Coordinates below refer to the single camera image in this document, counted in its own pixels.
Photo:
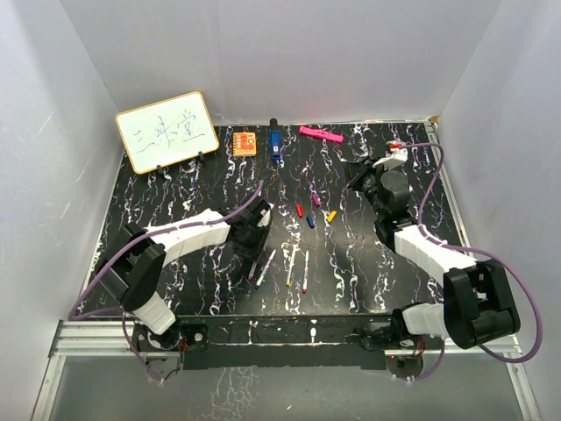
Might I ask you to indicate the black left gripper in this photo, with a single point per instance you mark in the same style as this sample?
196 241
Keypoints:
253 253

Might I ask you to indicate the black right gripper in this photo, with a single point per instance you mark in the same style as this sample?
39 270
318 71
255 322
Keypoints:
366 170

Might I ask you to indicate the purple marker pen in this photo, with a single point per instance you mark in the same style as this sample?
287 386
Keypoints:
252 270

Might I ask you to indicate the purple pen cap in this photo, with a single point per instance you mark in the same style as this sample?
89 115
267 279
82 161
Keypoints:
315 200

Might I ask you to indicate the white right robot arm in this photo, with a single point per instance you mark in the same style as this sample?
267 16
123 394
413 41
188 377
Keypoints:
478 304

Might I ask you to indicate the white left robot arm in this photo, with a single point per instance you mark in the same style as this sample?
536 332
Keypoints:
130 267

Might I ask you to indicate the blue marker pen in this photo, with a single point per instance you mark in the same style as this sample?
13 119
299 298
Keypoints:
265 269

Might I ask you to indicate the yellow marker pen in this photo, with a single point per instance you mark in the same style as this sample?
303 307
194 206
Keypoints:
291 265

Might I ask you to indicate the yellow pen cap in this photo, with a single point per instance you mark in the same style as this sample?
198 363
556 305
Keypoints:
331 216

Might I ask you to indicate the red marker pen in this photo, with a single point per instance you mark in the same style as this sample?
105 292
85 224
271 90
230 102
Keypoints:
305 273

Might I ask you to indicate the red pen cap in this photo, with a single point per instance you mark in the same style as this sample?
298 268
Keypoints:
299 210

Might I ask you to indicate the blue pen cap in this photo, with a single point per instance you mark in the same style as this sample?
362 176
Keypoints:
310 222

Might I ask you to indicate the pink plastic clip bar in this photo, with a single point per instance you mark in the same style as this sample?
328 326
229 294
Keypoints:
321 134

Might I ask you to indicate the small orange notebook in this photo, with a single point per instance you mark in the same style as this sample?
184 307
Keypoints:
244 144

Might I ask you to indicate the blue stapler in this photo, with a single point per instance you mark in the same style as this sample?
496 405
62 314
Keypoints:
275 139

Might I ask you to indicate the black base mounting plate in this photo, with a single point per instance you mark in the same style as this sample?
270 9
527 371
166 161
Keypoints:
355 340

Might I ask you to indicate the small yellow-framed whiteboard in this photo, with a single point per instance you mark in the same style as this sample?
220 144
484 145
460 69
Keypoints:
167 132

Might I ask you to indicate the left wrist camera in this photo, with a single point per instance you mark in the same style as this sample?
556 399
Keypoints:
265 219

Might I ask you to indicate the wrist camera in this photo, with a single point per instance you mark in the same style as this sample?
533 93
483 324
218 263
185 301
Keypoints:
396 155
265 219

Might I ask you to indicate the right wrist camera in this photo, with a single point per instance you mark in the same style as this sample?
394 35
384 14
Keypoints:
396 155

